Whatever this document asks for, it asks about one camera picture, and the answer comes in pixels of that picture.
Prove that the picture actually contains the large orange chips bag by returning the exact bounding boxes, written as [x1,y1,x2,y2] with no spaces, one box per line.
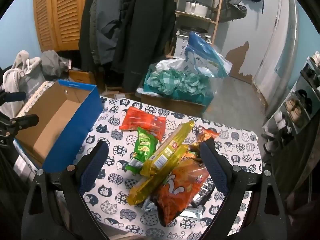
[152,159,209,226]

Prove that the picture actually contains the small orange snack packet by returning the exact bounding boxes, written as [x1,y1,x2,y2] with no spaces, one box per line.
[196,126,220,142]

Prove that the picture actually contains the long yellow biscuit pack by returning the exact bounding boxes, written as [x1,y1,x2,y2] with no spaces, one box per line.
[140,120,195,177]

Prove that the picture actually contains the green pea snack bag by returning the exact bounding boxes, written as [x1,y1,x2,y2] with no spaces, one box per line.
[125,127,158,174]

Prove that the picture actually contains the red snack bag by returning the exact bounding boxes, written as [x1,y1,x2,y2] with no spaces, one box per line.
[119,107,166,141]

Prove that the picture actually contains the grey white clothes pile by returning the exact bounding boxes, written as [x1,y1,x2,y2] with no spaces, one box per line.
[1,50,72,118]

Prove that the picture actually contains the cat pattern tablecloth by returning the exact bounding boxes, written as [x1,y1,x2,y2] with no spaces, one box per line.
[53,96,263,240]

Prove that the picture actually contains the blue cardboard box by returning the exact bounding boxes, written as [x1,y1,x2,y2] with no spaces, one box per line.
[14,80,103,173]

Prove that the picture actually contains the brown cardboard box floor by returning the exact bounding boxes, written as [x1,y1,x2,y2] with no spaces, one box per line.
[140,94,206,117]

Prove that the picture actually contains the wooden louvered door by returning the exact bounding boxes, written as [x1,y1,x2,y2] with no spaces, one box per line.
[33,0,86,51]

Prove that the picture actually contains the shoe rack with shoes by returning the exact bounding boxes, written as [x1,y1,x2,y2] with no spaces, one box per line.
[262,51,319,154]

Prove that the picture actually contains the teal cloth in box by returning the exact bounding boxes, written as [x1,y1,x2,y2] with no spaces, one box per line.
[143,68,214,106]

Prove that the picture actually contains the blue plastic bag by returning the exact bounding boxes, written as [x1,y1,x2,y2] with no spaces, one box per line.
[185,31,232,79]

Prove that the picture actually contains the dark hanging coats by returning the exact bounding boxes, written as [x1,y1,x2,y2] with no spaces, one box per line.
[79,0,176,93]

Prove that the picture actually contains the white cooking pot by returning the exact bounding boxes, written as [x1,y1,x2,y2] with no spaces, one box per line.
[184,0,212,17]

